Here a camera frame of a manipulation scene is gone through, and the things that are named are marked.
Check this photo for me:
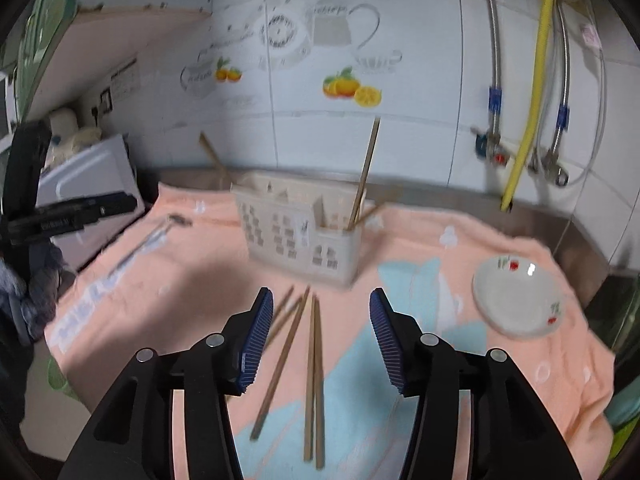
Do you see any metal flexible hose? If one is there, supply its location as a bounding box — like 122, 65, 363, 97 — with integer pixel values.
475, 0, 503, 143
547, 0, 573, 161

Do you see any peach printed towel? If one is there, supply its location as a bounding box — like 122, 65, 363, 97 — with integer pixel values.
45, 182, 618, 480

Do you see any white microwave oven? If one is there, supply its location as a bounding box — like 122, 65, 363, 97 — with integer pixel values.
37, 132, 146, 273

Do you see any water valve red handle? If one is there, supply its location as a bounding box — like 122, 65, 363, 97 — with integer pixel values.
472, 127, 511, 166

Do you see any pale green plastic basket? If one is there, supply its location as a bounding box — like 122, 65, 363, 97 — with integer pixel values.
47, 360, 83, 402

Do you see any cream plastic utensil holder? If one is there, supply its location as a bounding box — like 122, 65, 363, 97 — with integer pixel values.
231, 170, 368, 288

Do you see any green wall cabinet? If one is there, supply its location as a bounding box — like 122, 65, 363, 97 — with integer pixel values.
0, 0, 211, 126

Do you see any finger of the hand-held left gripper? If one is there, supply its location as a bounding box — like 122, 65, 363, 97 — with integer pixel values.
35, 190, 139, 224
2, 122, 53, 213

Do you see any white floral plate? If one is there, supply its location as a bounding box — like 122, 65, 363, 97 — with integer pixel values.
472, 254, 565, 338

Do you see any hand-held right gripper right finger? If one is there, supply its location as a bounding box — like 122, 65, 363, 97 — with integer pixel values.
369, 287, 583, 480

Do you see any yellow gas hose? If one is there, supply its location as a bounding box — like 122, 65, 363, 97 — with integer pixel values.
500, 0, 556, 213

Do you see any steel angle valve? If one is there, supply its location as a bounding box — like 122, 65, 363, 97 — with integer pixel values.
532, 147, 571, 188

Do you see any metal ladle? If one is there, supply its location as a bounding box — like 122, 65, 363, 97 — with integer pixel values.
107, 214, 193, 278

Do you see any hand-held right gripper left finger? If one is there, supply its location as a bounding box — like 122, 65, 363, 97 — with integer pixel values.
57, 287, 275, 480

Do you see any beige kitchen appliance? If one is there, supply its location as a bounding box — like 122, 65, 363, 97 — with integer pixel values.
47, 107, 103, 161

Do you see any white notice sticker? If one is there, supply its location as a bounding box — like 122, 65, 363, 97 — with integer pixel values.
110, 57, 138, 96

